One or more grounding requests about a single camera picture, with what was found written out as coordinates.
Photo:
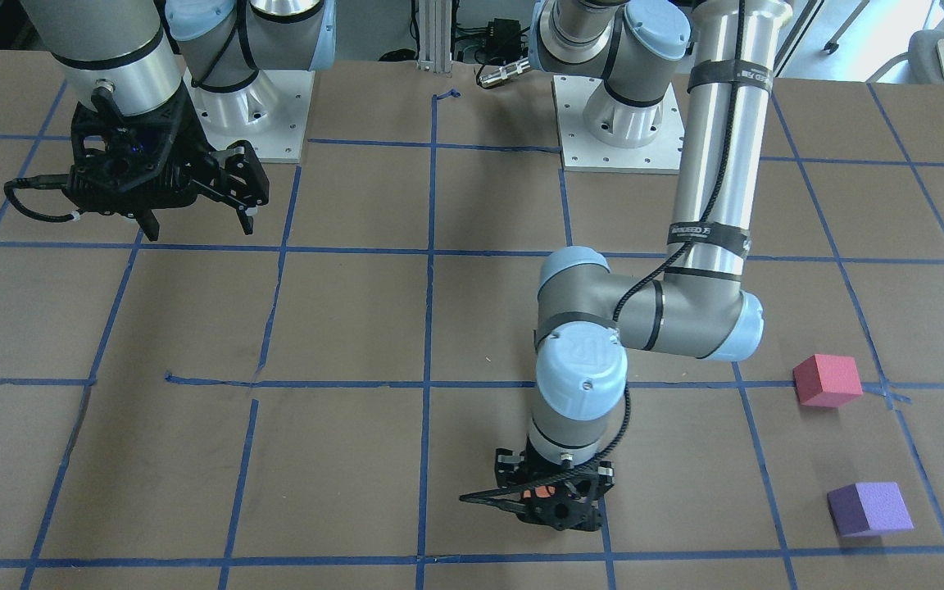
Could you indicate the purple foam block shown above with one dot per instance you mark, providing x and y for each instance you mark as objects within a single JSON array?
[{"x": 869, "y": 509}]

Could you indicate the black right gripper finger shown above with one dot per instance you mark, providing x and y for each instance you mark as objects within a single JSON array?
[
  {"x": 149, "y": 224},
  {"x": 234, "y": 177}
]

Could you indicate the aluminium frame post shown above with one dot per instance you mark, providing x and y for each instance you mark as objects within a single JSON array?
[{"x": 434, "y": 34}]

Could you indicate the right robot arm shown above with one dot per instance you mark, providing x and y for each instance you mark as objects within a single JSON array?
[{"x": 142, "y": 49}]

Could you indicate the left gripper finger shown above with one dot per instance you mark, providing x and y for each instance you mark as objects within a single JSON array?
[{"x": 509, "y": 499}]

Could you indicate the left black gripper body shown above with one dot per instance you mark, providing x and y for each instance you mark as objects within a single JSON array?
[{"x": 508, "y": 468}]

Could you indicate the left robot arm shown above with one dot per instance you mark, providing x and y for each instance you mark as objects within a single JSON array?
[{"x": 623, "y": 82}]

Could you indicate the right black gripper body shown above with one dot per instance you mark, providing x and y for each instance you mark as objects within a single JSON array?
[{"x": 179, "y": 138}]

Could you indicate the pink foam block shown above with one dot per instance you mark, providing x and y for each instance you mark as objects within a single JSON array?
[{"x": 824, "y": 380}]

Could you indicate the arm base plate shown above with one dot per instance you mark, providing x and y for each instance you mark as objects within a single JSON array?
[
  {"x": 271, "y": 114},
  {"x": 599, "y": 134}
]

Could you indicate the orange foam block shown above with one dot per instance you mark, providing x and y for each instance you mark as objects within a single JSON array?
[{"x": 538, "y": 493}]

